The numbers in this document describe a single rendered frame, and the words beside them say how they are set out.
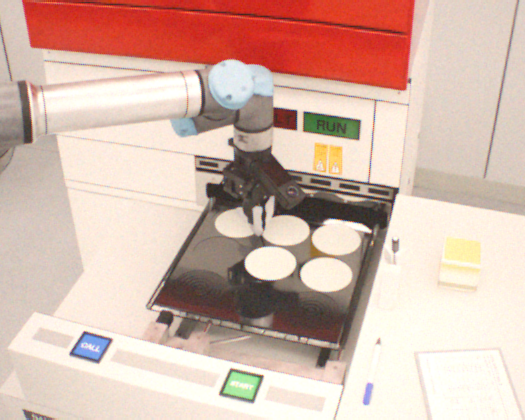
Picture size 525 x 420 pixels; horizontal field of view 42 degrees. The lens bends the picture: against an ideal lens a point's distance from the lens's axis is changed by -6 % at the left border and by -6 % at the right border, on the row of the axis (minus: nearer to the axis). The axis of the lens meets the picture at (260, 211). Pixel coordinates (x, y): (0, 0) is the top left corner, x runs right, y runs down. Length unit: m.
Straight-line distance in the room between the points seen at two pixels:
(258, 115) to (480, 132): 1.92
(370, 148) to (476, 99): 1.61
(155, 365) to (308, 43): 0.64
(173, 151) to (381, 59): 0.55
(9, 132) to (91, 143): 0.67
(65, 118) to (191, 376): 0.44
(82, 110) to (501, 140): 2.32
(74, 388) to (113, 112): 0.46
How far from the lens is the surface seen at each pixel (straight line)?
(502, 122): 3.08
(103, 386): 1.17
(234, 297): 1.33
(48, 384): 1.25
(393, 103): 1.40
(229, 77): 1.10
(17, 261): 2.96
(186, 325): 1.35
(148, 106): 1.08
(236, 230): 1.48
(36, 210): 3.22
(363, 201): 1.51
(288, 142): 1.49
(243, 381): 1.11
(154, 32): 1.42
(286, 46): 1.34
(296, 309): 1.31
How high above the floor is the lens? 1.82
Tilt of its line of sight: 37 degrees down
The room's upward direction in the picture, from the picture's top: 1 degrees counter-clockwise
